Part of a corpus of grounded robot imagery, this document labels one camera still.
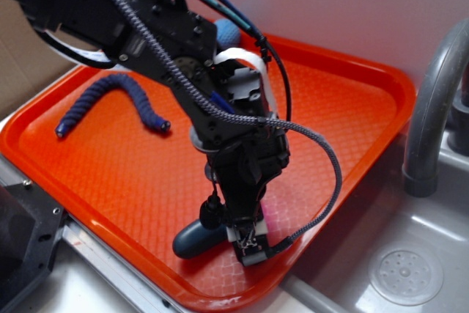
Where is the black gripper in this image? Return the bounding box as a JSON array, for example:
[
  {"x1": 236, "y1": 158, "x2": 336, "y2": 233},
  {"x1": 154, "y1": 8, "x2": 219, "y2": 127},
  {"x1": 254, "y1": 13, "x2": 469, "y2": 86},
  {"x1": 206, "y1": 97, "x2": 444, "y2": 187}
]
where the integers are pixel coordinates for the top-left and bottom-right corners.
[{"x1": 199, "y1": 128, "x2": 290, "y2": 266}]

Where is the dark green plastic pickle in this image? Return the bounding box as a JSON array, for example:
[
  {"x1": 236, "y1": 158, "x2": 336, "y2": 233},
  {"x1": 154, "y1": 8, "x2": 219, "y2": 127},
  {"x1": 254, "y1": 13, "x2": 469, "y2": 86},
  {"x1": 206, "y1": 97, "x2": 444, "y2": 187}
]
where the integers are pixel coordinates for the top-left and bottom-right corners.
[{"x1": 172, "y1": 220, "x2": 227, "y2": 259}]

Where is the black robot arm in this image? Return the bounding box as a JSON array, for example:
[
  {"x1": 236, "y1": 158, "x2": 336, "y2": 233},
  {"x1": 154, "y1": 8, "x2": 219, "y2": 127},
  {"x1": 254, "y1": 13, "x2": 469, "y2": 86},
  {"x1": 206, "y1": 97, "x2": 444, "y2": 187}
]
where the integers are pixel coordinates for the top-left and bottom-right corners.
[{"x1": 15, "y1": 0, "x2": 292, "y2": 266}]

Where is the grey toy sink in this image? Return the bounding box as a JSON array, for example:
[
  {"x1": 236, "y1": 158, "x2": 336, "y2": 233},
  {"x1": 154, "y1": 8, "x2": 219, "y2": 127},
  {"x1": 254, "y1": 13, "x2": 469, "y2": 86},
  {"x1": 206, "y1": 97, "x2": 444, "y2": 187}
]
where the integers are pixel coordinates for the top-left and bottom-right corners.
[{"x1": 281, "y1": 122, "x2": 469, "y2": 313}]

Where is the orange plastic tray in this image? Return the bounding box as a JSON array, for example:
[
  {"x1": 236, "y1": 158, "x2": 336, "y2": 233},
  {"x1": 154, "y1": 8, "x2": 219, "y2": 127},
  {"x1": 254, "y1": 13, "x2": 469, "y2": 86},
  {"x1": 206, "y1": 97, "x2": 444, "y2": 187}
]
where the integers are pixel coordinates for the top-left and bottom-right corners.
[{"x1": 1, "y1": 36, "x2": 416, "y2": 312}]

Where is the blue dimpled ball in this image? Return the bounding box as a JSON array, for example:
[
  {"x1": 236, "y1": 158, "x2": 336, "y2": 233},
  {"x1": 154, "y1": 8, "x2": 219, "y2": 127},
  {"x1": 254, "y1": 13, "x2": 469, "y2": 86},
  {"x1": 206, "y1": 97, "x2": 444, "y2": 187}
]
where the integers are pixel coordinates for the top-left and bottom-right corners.
[{"x1": 214, "y1": 18, "x2": 241, "y2": 50}]

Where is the grey toy faucet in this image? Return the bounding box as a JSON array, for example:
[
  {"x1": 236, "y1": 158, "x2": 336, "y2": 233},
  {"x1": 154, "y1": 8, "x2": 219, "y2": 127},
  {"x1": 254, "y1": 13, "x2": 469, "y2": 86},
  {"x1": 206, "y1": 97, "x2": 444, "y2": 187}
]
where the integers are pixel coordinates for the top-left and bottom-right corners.
[{"x1": 402, "y1": 19, "x2": 468, "y2": 197}]

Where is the brown cardboard panel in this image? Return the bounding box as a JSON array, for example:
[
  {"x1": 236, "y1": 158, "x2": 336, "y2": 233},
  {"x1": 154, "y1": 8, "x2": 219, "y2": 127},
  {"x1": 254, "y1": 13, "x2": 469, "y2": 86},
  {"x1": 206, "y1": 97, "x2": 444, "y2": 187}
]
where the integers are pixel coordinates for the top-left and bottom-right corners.
[{"x1": 0, "y1": 0, "x2": 80, "y2": 119}]

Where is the grey braided cable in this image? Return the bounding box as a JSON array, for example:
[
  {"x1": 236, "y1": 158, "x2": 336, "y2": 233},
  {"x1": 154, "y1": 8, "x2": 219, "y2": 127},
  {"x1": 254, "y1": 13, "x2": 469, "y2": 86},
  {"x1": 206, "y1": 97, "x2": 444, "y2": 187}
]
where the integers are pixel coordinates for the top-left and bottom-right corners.
[{"x1": 82, "y1": 0, "x2": 344, "y2": 255}]

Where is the blue braided rope piece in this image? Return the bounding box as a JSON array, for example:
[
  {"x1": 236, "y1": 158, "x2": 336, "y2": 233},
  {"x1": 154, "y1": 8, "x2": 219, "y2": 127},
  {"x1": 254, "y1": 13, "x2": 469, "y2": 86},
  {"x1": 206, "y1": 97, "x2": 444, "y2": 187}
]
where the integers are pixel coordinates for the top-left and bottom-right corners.
[{"x1": 54, "y1": 73, "x2": 172, "y2": 139}]

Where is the black metal bracket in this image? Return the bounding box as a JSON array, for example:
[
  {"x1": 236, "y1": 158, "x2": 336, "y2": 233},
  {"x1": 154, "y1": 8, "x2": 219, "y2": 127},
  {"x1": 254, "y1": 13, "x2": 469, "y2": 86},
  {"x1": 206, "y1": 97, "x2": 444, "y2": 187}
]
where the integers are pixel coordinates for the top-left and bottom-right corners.
[{"x1": 1, "y1": 180, "x2": 66, "y2": 312}]

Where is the white flat ribbon cable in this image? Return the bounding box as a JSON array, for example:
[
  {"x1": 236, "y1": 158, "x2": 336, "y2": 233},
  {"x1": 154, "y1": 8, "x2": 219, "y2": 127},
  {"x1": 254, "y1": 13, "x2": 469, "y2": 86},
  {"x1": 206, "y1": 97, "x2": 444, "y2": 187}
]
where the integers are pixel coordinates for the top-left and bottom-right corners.
[{"x1": 36, "y1": 26, "x2": 279, "y2": 116}]

